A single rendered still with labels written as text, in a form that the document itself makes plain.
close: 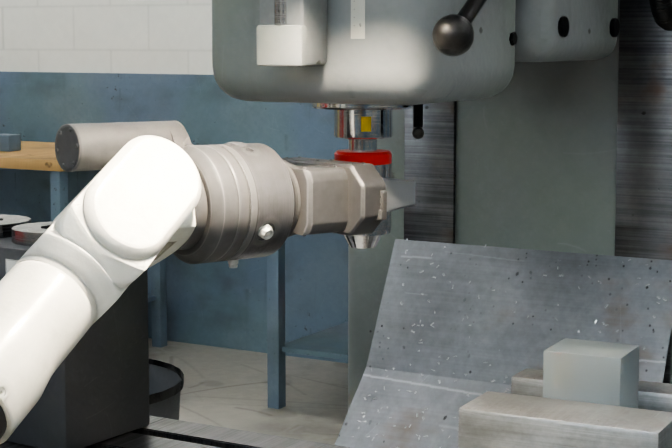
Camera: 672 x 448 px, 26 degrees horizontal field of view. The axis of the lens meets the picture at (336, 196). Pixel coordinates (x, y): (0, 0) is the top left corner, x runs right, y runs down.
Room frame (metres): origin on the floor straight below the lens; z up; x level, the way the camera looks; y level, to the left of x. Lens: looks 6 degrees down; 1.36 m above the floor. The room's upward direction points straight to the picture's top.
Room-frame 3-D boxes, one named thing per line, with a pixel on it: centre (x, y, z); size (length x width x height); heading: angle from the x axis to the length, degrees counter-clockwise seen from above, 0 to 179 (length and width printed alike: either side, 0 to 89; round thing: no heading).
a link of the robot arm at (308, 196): (1.13, 0.05, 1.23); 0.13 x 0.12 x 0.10; 42
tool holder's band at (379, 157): (1.19, -0.02, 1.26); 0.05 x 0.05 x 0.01
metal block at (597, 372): (1.09, -0.19, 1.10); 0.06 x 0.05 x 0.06; 63
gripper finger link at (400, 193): (1.16, -0.04, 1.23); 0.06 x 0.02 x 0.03; 131
